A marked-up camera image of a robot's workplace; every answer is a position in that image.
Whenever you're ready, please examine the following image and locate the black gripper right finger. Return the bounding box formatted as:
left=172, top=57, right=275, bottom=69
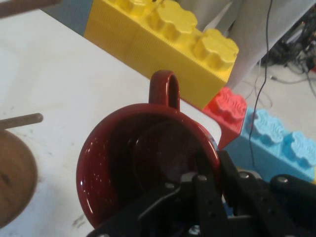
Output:
left=216, top=149, right=316, bottom=237

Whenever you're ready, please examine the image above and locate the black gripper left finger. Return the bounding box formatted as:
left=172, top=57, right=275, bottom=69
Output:
left=86, top=148, right=230, bottom=237

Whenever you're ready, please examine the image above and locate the red enamel mug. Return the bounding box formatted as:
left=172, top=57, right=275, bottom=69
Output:
left=76, top=70, right=221, bottom=229

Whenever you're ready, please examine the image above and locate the light blue toy block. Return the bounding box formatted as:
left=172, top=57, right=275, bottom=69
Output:
left=223, top=106, right=316, bottom=184

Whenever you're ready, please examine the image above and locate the red toy block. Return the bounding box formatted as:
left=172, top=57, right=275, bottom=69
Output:
left=203, top=86, right=248, bottom=150

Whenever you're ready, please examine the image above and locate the yellow toy block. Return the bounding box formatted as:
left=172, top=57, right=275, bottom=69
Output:
left=83, top=0, right=240, bottom=110

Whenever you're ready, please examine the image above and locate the brown wooden mug tree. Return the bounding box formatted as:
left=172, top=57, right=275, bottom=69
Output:
left=0, top=0, right=63, bottom=229

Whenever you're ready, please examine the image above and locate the thin black hanging cable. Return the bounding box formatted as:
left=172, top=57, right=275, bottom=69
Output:
left=248, top=0, right=274, bottom=167

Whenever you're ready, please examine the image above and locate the tangle of floor cables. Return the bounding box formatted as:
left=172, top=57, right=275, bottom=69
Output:
left=259, top=16, right=316, bottom=97

